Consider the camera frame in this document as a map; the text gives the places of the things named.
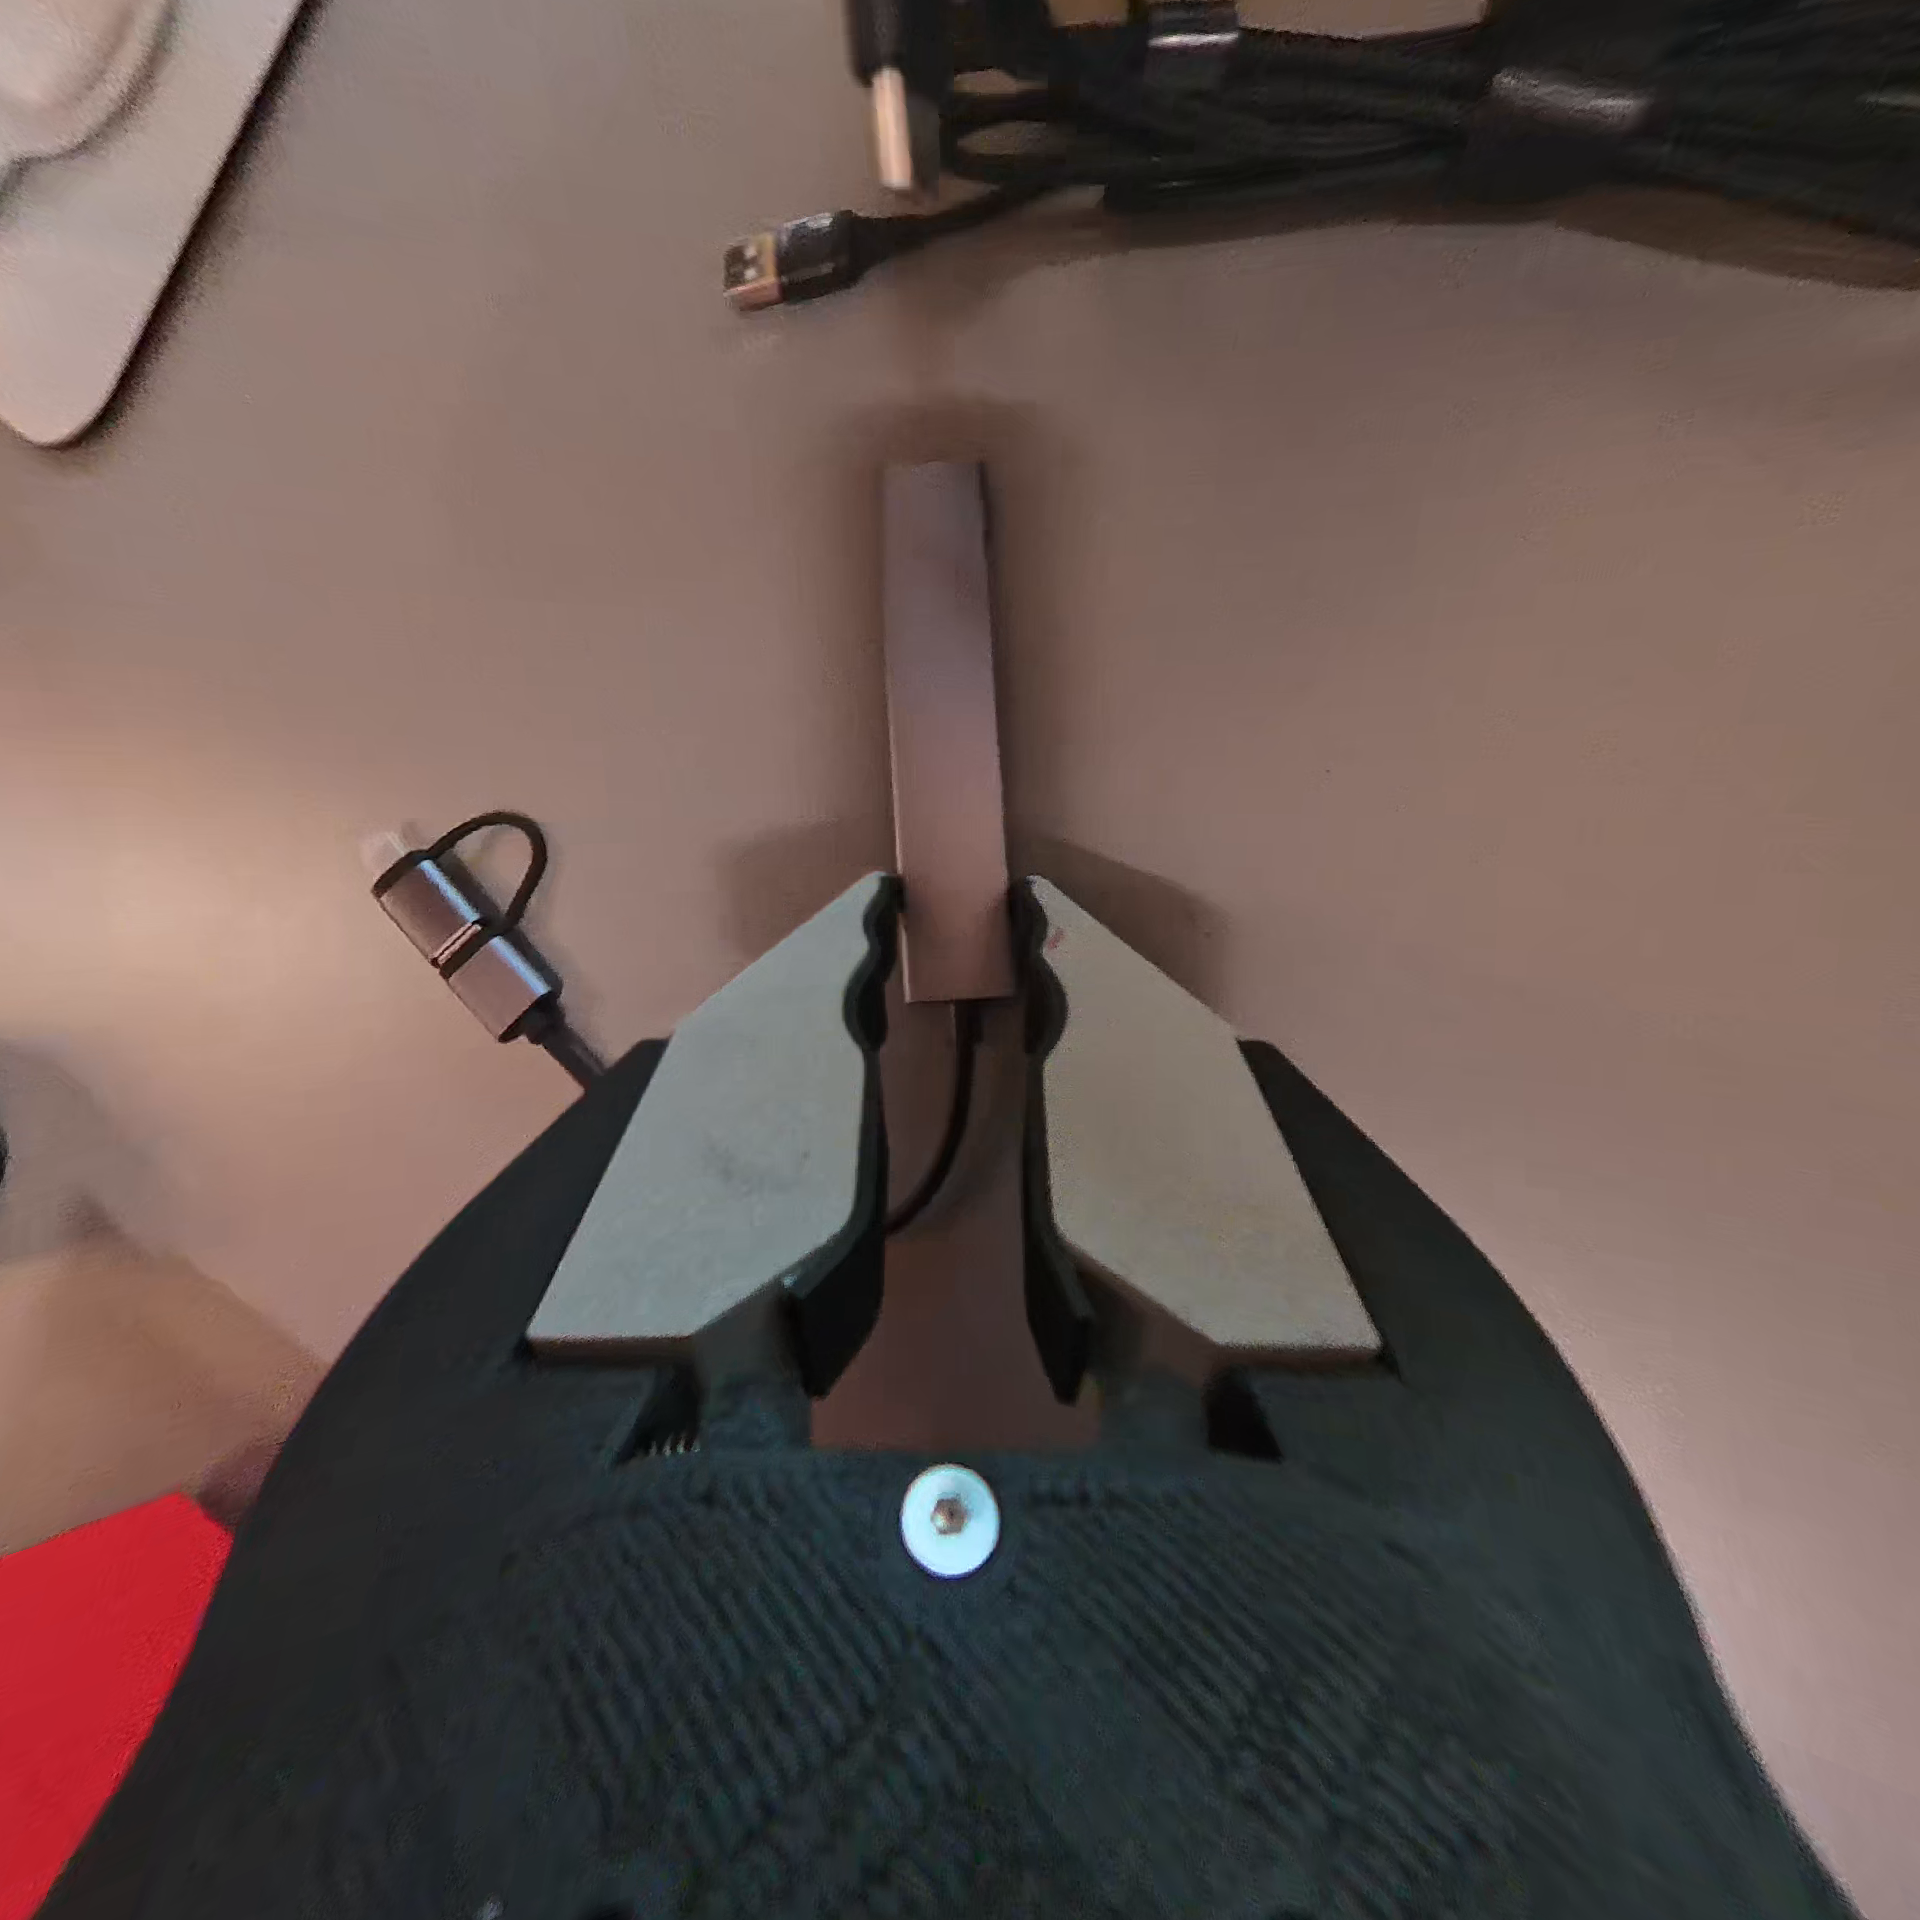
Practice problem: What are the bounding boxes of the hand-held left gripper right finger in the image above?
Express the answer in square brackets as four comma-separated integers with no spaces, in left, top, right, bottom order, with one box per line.
[1009,873,1386,1406]

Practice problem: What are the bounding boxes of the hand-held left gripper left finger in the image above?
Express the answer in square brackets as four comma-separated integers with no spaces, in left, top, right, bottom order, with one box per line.
[522,868,907,1402]

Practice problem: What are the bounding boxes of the black cable bundle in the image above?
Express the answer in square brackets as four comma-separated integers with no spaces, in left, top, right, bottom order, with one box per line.
[933,0,1920,248]

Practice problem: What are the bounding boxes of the silver usb-a plug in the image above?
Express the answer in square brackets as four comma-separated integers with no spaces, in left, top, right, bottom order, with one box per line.
[850,0,952,201]

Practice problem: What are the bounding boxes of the red plastic bin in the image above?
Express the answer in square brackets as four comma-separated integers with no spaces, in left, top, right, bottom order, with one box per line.
[0,1493,243,1920]

